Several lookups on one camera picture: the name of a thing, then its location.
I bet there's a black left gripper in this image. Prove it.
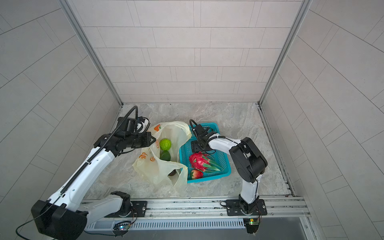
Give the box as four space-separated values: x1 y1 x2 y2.
125 131 159 148

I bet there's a bright green custard apple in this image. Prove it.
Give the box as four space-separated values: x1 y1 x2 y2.
159 139 172 151

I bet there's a cream printed plastic bag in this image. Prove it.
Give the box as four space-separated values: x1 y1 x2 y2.
133 121 192 192

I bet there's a green lime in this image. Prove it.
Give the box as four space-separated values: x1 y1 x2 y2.
160 151 171 162

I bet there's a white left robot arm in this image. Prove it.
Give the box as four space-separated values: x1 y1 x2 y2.
31 106 156 240

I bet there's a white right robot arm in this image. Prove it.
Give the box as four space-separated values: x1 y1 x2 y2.
190 119 268 216

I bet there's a pink dragon fruit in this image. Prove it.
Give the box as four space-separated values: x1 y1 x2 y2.
189 152 223 173

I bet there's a teal plastic basket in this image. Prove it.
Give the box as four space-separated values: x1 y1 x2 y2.
179 120 231 184

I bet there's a red apple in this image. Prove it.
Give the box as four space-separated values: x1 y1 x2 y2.
191 169 204 180

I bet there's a left green circuit board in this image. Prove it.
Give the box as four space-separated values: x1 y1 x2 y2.
113 221 132 237

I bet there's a green circuit board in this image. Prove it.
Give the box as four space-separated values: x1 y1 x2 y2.
243 218 261 234
113 221 132 237

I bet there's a right green circuit board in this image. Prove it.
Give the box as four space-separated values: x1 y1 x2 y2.
243 218 261 234

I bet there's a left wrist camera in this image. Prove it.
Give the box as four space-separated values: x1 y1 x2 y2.
118 117 150 134

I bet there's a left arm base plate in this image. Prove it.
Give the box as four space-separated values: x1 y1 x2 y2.
105 201 148 219

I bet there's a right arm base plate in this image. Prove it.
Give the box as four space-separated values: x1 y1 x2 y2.
221 198 268 216

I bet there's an aluminium mounting rail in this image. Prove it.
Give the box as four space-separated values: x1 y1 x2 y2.
59 196 311 223

